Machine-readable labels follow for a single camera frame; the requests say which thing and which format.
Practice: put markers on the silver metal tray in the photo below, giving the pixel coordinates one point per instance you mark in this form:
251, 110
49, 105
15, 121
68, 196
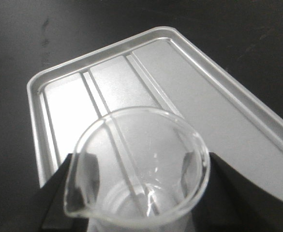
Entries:
159, 68

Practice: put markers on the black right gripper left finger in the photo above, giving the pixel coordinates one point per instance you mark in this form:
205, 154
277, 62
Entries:
48, 203

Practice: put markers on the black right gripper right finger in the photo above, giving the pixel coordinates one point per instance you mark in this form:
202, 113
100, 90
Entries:
232, 203

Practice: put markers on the clear glass beaker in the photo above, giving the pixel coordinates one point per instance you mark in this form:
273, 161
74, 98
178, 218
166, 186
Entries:
137, 169

